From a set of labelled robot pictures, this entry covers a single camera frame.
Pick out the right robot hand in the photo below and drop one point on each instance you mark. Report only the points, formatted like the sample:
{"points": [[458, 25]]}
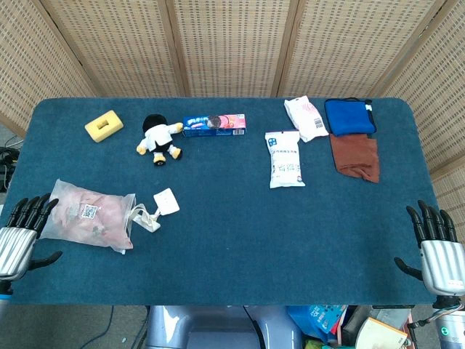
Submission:
{"points": [[443, 265]]}

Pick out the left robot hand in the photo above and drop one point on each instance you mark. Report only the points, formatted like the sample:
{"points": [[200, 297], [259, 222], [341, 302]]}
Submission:
{"points": [[16, 251]]}

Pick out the translucent plastic bag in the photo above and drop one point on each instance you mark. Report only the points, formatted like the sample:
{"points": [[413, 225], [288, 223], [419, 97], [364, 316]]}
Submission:
{"points": [[60, 192]]}

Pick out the pink floral clothes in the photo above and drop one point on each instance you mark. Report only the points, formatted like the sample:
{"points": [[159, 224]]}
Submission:
{"points": [[105, 225]]}

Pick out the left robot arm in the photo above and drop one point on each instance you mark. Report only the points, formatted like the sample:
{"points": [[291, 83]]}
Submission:
{"points": [[3, 303]]}

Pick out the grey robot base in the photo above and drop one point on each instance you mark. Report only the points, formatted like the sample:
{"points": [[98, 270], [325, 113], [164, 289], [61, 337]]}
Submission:
{"points": [[218, 327]]}

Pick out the white plastic packet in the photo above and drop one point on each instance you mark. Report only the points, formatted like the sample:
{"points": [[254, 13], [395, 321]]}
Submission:
{"points": [[286, 160]]}

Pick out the open book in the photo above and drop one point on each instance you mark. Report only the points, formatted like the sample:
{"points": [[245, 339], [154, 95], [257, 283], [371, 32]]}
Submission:
{"points": [[381, 334]]}

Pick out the brown cloth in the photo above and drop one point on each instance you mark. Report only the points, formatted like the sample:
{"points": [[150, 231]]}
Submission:
{"points": [[356, 156]]}

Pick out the yellow sponge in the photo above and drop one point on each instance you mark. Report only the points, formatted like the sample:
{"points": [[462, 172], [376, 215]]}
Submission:
{"points": [[104, 126]]}

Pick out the blue folded towel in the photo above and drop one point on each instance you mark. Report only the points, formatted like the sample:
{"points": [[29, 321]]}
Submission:
{"points": [[348, 118]]}

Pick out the plush doll with black hair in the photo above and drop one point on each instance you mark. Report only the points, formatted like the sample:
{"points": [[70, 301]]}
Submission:
{"points": [[158, 136]]}

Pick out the white pink package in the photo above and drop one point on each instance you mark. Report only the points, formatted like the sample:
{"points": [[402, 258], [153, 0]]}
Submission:
{"points": [[307, 118]]}

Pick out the blue carpet table cover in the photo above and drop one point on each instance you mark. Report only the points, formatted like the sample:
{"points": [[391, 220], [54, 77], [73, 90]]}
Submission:
{"points": [[232, 236]]}

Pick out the blue pink cookie box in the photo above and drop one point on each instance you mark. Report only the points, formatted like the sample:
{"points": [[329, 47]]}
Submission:
{"points": [[214, 125]]}

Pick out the woven folding screen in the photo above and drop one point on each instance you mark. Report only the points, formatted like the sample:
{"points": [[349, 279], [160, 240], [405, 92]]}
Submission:
{"points": [[232, 47]]}

